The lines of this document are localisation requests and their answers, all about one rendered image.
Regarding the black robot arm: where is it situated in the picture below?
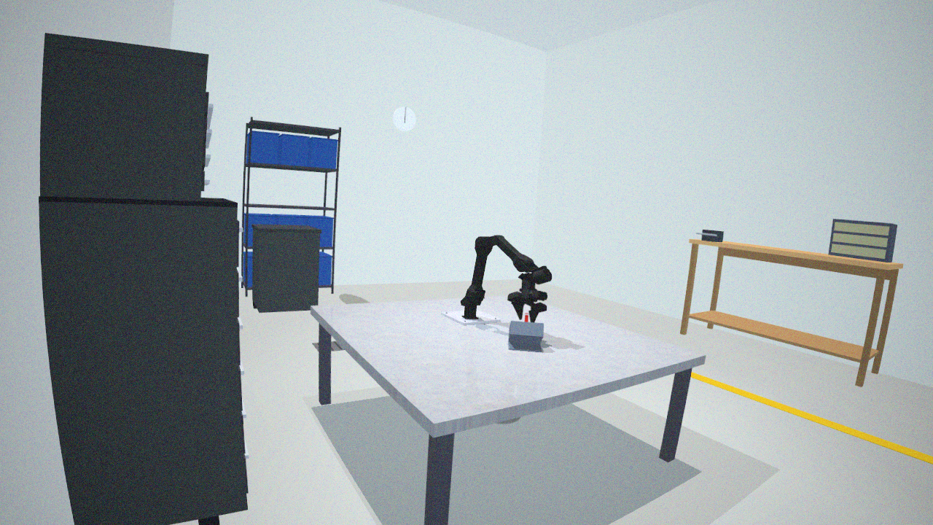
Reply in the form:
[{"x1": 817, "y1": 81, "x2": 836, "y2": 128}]
[{"x1": 461, "y1": 235, "x2": 552, "y2": 319}]

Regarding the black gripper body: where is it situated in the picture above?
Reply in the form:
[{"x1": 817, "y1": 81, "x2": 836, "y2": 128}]
[{"x1": 507, "y1": 284, "x2": 547, "y2": 311}]

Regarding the grey-blue square panel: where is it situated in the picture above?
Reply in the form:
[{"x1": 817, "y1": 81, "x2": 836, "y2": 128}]
[{"x1": 508, "y1": 321, "x2": 544, "y2": 352}]

